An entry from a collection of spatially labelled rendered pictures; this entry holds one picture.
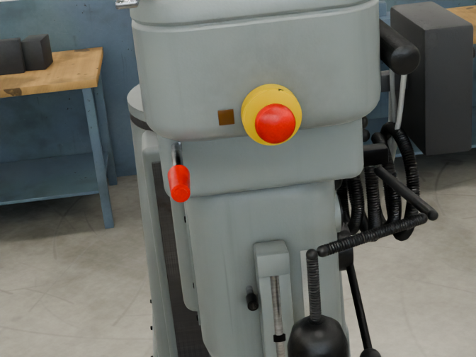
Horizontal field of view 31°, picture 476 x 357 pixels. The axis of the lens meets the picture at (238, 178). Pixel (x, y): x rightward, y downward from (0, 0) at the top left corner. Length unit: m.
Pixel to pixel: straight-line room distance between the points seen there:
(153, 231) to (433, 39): 0.61
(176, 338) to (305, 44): 0.92
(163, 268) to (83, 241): 3.22
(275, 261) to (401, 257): 3.29
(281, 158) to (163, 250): 0.63
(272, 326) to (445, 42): 0.53
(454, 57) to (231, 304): 0.53
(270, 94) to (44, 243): 4.08
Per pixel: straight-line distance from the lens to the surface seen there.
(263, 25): 0.85
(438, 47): 1.35
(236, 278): 1.09
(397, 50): 0.92
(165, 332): 1.69
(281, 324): 1.09
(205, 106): 0.87
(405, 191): 1.11
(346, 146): 1.00
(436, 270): 4.21
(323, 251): 0.97
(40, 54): 4.91
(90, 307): 4.15
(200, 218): 1.07
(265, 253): 1.04
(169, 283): 1.61
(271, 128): 0.83
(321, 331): 1.00
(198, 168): 0.99
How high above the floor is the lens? 2.03
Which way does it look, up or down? 22 degrees down
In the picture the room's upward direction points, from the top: 6 degrees counter-clockwise
